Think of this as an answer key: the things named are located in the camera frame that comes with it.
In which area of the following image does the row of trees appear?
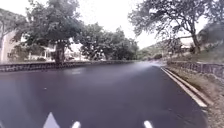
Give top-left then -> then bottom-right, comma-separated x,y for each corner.
78,23 -> 140,62

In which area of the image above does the dark asphalt road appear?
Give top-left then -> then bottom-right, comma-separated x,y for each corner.
0,60 -> 210,128

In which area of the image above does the wooded hill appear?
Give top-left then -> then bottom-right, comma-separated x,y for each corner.
137,39 -> 175,61

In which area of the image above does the large dark tree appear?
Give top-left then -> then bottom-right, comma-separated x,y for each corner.
19,0 -> 85,65

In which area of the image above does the robot's own part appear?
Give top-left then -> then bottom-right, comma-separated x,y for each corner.
143,120 -> 154,128
71,121 -> 82,128

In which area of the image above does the pale concrete kerb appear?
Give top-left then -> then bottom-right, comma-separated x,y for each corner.
160,66 -> 214,108

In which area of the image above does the large spreading tree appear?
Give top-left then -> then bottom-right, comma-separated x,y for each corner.
128,0 -> 224,55

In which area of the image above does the grassy slope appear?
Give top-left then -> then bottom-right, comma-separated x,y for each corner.
173,23 -> 224,65

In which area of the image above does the dirt verge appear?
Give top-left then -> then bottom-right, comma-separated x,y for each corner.
165,65 -> 224,128

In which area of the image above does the pale building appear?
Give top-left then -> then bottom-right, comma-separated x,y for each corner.
0,30 -> 88,64

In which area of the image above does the low stone wall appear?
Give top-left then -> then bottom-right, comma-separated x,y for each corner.
0,59 -> 138,73

